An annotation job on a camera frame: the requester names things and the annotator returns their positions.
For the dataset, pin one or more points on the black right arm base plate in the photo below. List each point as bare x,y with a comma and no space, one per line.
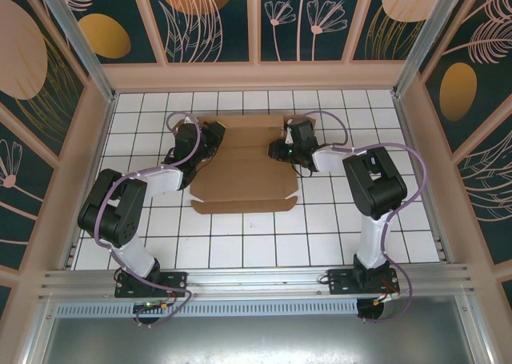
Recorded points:
340,282

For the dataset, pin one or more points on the grey sheet metal panel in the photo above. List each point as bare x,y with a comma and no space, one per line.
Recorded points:
256,340

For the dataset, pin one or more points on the aluminium mounting rail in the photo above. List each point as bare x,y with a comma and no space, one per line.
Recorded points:
260,280

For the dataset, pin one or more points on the brown cardboard box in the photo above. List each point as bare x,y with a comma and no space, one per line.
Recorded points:
244,180

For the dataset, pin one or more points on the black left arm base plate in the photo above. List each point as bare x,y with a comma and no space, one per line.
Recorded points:
176,284

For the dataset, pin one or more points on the small green circuit board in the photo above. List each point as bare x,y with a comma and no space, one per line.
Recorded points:
150,306

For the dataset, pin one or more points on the aluminium corner post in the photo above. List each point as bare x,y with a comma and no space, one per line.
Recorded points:
80,48
424,40

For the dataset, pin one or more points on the yellow power connector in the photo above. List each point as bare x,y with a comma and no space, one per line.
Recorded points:
378,302

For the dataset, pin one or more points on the aluminium side rail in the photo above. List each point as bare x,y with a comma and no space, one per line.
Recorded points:
418,168
94,168

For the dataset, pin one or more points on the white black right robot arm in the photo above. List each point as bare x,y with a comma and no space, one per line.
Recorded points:
376,188

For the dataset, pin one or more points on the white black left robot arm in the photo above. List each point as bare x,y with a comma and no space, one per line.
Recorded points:
108,212

